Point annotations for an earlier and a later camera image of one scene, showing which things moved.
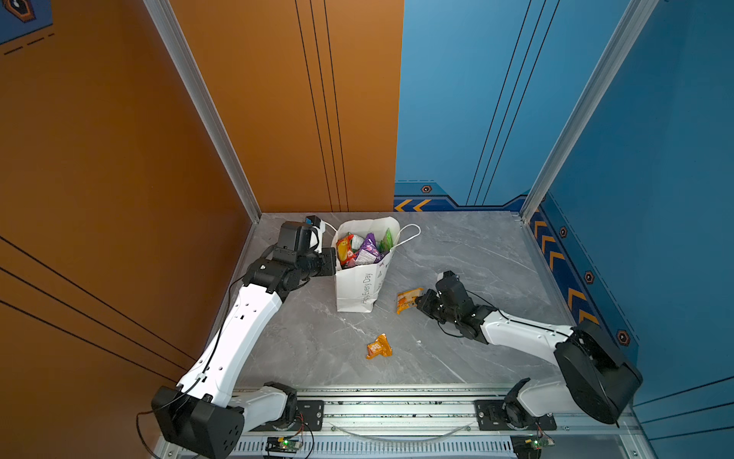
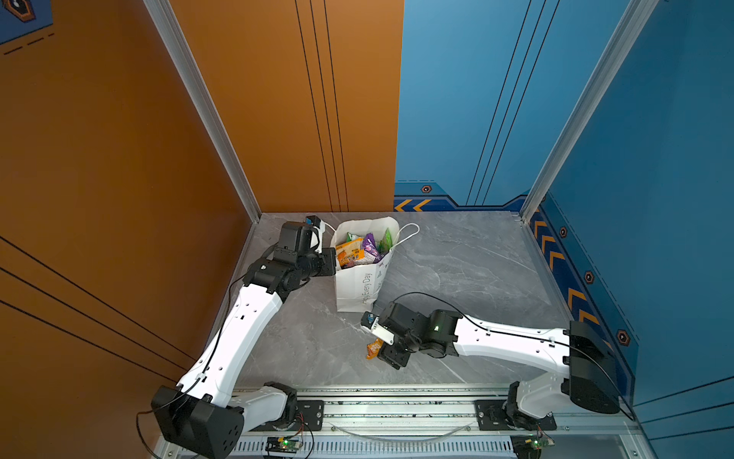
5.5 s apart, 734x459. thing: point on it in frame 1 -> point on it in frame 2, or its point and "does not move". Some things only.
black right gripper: (426, 299) -> (387, 356)
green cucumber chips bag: (386, 243) does not move
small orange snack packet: (406, 299) -> (350, 251)
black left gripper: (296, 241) does not move
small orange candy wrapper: (379, 347) does not move
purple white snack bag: (369, 252) does not move
